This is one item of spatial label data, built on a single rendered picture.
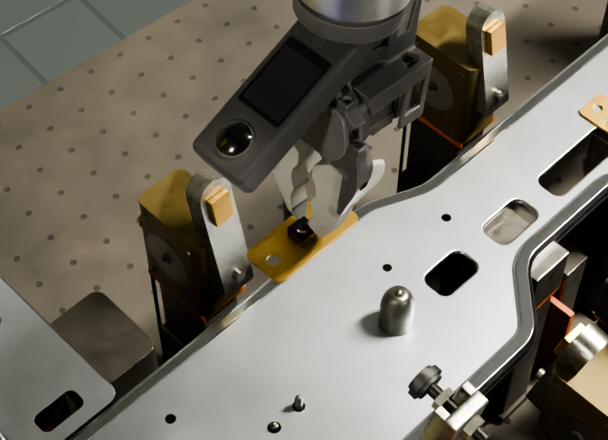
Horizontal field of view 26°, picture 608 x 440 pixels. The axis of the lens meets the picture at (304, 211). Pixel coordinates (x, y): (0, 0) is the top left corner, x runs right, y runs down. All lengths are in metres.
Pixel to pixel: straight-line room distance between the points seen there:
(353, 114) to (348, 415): 0.40
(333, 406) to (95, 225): 0.59
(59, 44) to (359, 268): 1.72
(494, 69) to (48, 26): 1.69
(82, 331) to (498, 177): 0.44
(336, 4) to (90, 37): 2.12
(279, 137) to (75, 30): 2.12
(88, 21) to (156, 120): 1.17
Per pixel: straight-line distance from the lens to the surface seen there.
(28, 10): 2.97
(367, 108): 0.85
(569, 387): 1.13
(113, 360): 1.24
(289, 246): 0.96
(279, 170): 0.93
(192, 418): 1.17
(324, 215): 0.92
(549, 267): 1.29
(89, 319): 1.26
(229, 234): 1.21
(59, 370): 1.21
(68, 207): 1.70
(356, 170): 0.86
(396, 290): 1.18
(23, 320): 1.25
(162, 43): 1.87
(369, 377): 1.19
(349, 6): 0.78
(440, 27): 1.40
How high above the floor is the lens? 2.03
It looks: 53 degrees down
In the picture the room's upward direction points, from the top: straight up
